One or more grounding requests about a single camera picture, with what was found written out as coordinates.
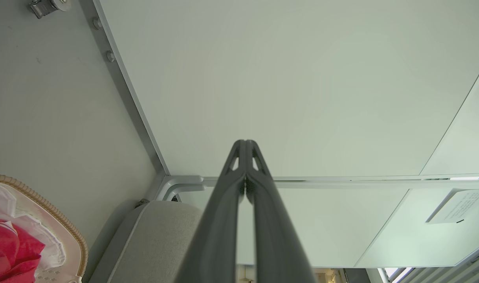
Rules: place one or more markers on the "white cloth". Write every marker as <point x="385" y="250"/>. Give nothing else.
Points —
<point x="46" y="243"/>

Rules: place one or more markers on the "round grey frame bolt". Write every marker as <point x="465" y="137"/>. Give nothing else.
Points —
<point x="110" y="56"/>
<point x="97" y="23"/>

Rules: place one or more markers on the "white paper notice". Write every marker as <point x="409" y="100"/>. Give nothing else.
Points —
<point x="457" y="206"/>

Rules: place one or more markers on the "grey padded chair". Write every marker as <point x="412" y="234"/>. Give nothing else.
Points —
<point x="153" y="243"/>

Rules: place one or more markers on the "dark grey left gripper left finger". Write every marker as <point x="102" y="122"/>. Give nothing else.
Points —
<point x="217" y="236"/>

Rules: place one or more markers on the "red cloth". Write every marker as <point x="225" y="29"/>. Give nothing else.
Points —
<point x="9" y="251"/>

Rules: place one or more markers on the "grey metal partition frame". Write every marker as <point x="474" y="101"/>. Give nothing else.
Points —
<point x="139" y="118"/>

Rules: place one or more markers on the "metal table caster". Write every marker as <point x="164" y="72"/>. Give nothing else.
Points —
<point x="43" y="6"/>

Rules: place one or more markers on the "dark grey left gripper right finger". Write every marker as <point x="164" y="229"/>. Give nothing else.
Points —
<point x="276" y="243"/>

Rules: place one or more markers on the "grey window blinds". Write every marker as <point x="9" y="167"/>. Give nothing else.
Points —
<point x="447" y="271"/>

